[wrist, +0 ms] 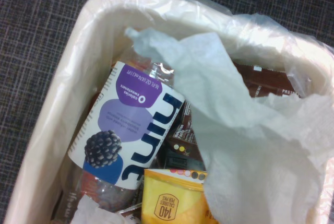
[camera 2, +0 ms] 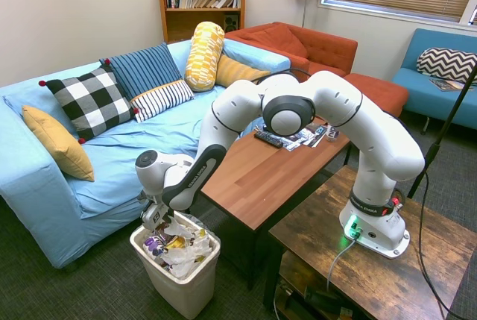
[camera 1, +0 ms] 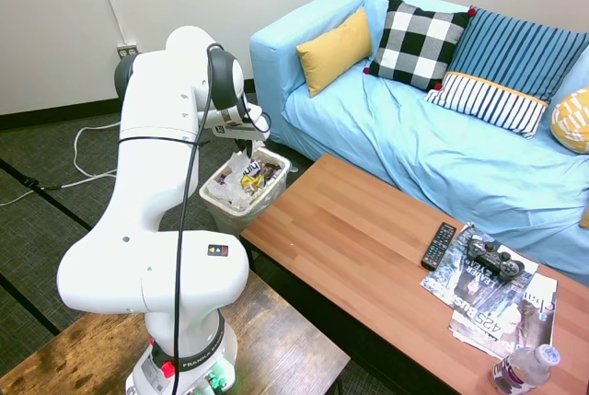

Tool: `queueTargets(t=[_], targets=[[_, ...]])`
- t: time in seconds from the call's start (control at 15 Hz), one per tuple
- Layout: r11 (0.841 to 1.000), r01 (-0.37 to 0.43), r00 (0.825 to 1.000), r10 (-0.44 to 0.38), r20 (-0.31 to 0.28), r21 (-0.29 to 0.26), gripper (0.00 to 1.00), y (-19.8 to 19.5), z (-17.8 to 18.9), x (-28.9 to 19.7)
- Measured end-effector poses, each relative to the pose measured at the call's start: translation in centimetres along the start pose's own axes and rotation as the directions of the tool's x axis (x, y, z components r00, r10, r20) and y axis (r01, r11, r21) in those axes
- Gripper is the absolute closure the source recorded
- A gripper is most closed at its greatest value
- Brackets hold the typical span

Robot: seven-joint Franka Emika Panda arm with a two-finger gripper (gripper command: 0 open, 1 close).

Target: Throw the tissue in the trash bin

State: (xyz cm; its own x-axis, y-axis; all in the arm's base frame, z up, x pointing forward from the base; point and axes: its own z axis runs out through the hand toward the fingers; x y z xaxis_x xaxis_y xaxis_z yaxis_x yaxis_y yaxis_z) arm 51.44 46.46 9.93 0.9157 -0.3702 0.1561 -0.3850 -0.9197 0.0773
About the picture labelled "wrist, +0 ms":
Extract white tissue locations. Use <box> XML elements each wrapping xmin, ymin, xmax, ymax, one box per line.
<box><xmin>124</xmin><ymin>27</ymin><xmax>330</xmax><ymax>224</ymax></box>

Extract beige plastic trash bin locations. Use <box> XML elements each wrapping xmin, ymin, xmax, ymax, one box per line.
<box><xmin>4</xmin><ymin>0</ymin><xmax>334</xmax><ymax>224</ymax></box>

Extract discarded white tissue wad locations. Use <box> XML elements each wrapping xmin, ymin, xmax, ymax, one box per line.
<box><xmin>69</xmin><ymin>194</ymin><xmax>131</xmax><ymax>224</ymax></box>

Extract clear plastic bin liner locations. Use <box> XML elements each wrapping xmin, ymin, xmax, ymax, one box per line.
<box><xmin>4</xmin><ymin>0</ymin><xmax>334</xmax><ymax>224</ymax></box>

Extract brown nutrition label wrapper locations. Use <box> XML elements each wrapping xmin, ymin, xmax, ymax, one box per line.
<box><xmin>163</xmin><ymin>100</ymin><xmax>207</xmax><ymax>157</ymax></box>

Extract hint blackberry water bottle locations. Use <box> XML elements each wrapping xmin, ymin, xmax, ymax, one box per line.
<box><xmin>55</xmin><ymin>61</ymin><xmax>186</xmax><ymax>215</ymax></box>

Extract small black packet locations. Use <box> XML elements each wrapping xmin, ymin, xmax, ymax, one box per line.
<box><xmin>159</xmin><ymin>142</ymin><xmax>207</xmax><ymax>172</ymax></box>

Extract brown snack wrapper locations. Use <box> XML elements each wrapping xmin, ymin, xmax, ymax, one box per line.
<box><xmin>231</xmin><ymin>60</ymin><xmax>307</xmax><ymax>100</ymax></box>

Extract yellow snack bag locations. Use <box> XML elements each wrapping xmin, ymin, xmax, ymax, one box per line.
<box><xmin>140</xmin><ymin>168</ymin><xmax>220</xmax><ymax>224</ymax></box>

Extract dark brown lettered wrapper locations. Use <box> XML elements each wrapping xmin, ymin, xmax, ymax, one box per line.
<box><xmin>51</xmin><ymin>189</ymin><xmax>82</xmax><ymax>224</ymax></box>

